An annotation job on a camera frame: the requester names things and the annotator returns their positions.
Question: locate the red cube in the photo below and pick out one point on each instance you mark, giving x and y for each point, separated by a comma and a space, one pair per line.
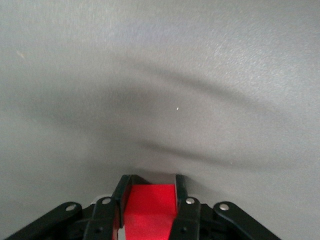
150, 207

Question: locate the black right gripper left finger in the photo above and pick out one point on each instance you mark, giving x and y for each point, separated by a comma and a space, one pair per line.
102, 217

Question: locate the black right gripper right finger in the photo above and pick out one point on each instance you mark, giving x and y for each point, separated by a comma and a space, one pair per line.
190, 217

